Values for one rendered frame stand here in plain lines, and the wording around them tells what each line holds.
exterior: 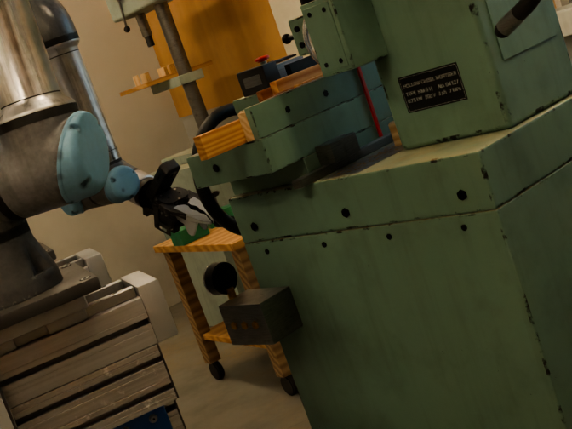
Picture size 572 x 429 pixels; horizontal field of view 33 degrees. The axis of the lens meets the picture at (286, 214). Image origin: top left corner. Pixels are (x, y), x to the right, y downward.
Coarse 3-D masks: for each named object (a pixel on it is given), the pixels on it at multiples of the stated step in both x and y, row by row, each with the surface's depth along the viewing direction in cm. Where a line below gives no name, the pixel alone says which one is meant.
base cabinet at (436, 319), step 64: (256, 256) 181; (320, 256) 169; (384, 256) 158; (448, 256) 149; (512, 256) 141; (320, 320) 175; (384, 320) 164; (448, 320) 154; (512, 320) 145; (320, 384) 181; (384, 384) 169; (448, 384) 159; (512, 384) 149
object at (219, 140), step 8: (224, 128) 159; (232, 128) 161; (240, 128) 162; (200, 136) 156; (208, 136) 157; (216, 136) 158; (224, 136) 159; (232, 136) 160; (240, 136) 161; (200, 144) 156; (208, 144) 157; (216, 144) 158; (224, 144) 159; (232, 144) 160; (240, 144) 161; (200, 152) 157; (208, 152) 157; (216, 152) 158
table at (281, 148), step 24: (360, 96) 177; (384, 96) 181; (312, 120) 168; (336, 120) 172; (360, 120) 176; (264, 144) 160; (288, 144) 164; (312, 144) 168; (192, 168) 175; (216, 168) 170; (240, 168) 166; (264, 168) 162
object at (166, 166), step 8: (160, 168) 207; (168, 168) 207; (176, 168) 209; (160, 176) 208; (168, 176) 208; (152, 184) 212; (160, 184) 210; (168, 184) 213; (152, 192) 213; (152, 200) 214
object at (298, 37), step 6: (300, 18) 177; (294, 24) 179; (300, 24) 178; (294, 30) 179; (300, 30) 178; (294, 36) 180; (300, 36) 179; (300, 42) 179; (300, 48) 180; (300, 54) 180
